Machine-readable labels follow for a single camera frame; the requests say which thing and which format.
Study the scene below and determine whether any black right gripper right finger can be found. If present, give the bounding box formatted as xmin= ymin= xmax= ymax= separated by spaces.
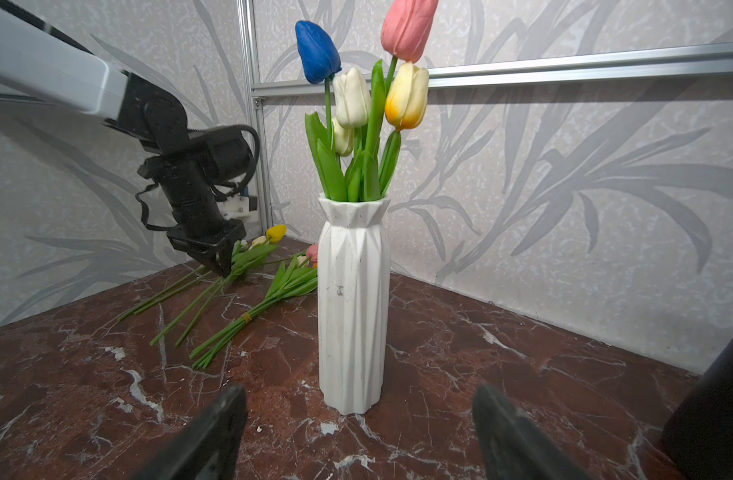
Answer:
xmin=472 ymin=383 xmax=589 ymax=480

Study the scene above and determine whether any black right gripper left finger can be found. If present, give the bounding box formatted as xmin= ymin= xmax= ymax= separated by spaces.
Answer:
xmin=134 ymin=384 xmax=248 ymax=480

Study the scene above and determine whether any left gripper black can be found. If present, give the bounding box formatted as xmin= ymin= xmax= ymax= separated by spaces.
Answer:
xmin=166 ymin=220 xmax=246 ymax=277

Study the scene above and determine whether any bright yellow tulip flower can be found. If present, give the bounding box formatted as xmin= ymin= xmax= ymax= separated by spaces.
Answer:
xmin=150 ymin=225 xmax=288 ymax=346

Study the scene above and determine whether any white ribbed ceramic vase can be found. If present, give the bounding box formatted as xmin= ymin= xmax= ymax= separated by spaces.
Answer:
xmin=318 ymin=196 xmax=391 ymax=416

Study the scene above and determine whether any white cream tulip flower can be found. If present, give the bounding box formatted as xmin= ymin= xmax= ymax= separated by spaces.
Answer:
xmin=332 ymin=117 xmax=354 ymax=157

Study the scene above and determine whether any black cylindrical vase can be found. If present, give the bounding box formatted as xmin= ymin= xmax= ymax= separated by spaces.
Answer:
xmin=662 ymin=338 xmax=733 ymax=479

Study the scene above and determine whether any dark blue tulip flower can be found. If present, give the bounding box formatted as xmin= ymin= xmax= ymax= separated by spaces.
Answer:
xmin=296 ymin=20 xmax=346 ymax=201

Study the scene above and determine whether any pink tulip flower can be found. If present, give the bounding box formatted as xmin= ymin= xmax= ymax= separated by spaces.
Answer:
xmin=356 ymin=1 xmax=438 ymax=202

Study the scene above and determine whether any tulip bouquet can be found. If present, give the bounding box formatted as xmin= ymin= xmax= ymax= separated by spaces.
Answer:
xmin=190 ymin=244 xmax=318 ymax=369

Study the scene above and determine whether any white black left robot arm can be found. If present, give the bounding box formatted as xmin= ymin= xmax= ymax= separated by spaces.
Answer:
xmin=0 ymin=1 xmax=260 ymax=277

